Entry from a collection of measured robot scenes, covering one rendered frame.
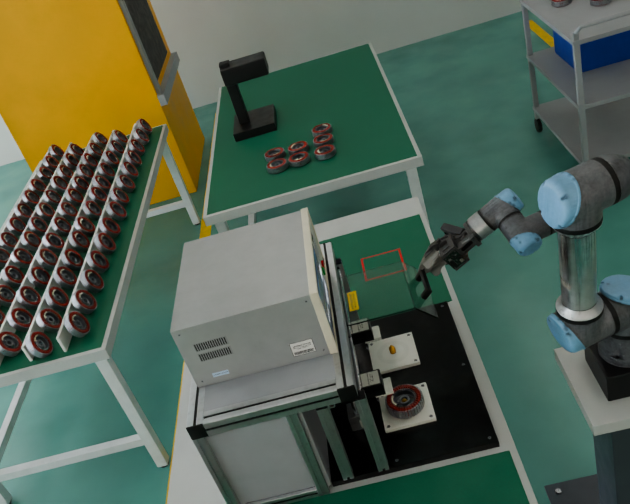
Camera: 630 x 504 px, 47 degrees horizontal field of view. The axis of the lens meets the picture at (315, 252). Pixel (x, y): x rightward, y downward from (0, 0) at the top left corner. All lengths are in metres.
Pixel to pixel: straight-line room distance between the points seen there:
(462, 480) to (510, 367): 1.39
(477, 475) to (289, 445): 0.50
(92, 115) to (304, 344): 3.87
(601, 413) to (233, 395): 0.99
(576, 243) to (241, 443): 0.97
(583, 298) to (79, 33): 4.15
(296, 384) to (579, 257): 0.76
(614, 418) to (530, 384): 1.18
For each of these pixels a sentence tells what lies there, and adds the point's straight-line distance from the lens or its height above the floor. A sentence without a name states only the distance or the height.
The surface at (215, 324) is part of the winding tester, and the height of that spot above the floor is 1.30.
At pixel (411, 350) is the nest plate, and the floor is 0.78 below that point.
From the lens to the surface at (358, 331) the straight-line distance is 2.28.
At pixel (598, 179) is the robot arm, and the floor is 1.47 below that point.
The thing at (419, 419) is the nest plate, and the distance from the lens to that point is 2.16.
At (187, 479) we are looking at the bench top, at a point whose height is 0.75.
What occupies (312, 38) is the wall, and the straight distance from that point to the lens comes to 7.16.
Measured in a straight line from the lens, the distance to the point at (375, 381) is 2.10.
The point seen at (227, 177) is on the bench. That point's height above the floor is 0.75.
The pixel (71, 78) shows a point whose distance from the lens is 5.47.
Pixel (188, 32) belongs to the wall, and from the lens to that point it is 7.17.
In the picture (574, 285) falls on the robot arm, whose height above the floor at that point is 1.18.
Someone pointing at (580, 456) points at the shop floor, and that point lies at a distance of 3.04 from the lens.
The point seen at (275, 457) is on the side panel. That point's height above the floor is 0.92.
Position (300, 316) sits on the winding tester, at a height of 1.26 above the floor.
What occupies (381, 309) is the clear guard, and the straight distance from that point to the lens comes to 2.10.
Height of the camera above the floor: 2.36
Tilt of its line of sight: 32 degrees down
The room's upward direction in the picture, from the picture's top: 19 degrees counter-clockwise
